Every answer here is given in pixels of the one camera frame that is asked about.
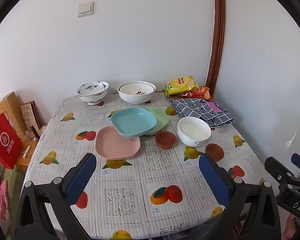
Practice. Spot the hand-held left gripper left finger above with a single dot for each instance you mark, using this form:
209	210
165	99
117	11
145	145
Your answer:
81	177

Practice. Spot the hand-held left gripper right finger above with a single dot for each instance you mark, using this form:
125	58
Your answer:
213	180

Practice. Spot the small brown bowl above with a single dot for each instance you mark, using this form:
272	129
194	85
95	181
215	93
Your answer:
214	152
165	140

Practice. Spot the pink square plate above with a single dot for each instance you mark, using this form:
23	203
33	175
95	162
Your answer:
110	145

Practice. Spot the blue square plate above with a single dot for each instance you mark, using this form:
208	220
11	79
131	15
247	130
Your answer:
132	122

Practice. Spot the green square plate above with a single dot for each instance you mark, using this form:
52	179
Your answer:
162	121

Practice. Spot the person's right hand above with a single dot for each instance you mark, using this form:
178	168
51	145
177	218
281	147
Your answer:
293	223

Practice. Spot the fruit print tablecloth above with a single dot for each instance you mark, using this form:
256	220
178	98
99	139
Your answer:
130	177

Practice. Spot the plain white bowl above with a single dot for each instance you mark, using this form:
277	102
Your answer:
193	131

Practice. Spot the small white tube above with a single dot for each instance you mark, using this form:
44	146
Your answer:
26	152

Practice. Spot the small dark bottle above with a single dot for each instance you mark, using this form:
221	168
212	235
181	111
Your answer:
35	133

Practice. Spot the grey checked folded cloth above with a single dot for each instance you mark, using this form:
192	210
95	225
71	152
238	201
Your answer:
197	111

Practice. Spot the brown patterned book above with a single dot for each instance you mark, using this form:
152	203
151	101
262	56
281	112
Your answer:
30	116

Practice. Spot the blue patterned white bowl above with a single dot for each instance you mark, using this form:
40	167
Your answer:
92	96

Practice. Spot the pink bag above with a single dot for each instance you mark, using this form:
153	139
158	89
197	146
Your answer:
1	205

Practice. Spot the red paper bag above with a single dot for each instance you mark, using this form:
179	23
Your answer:
5	140

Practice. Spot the red snack bag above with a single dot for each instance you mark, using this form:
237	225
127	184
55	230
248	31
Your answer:
201	92

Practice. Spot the white bowl grey swirl print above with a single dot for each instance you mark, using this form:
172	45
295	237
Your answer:
137	99

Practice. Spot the yellow snack bag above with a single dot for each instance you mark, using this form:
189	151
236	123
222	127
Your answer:
180	86

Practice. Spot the wooden chair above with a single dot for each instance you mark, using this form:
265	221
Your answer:
12	105

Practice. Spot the white bowl red print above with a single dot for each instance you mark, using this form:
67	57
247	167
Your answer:
132	90

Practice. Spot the brown wooden door frame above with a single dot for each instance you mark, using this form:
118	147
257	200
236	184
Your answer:
218	30

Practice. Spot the white wall light switch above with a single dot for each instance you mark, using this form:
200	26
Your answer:
85	9

